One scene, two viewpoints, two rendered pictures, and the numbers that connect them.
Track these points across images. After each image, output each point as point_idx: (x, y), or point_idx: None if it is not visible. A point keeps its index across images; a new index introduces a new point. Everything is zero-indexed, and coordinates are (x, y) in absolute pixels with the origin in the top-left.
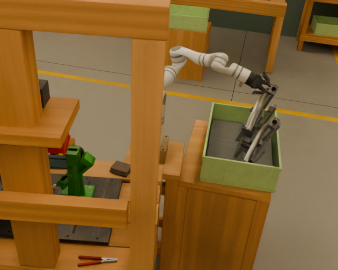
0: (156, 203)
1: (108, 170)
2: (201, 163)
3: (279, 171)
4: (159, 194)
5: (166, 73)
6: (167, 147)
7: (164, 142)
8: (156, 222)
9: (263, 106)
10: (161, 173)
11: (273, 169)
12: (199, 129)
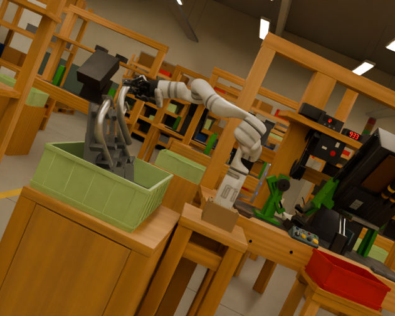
0: (204, 195)
1: (253, 219)
2: (165, 190)
3: None
4: (203, 197)
5: None
6: (205, 206)
7: (212, 200)
8: (202, 190)
9: (91, 133)
10: (205, 198)
11: None
12: (150, 236)
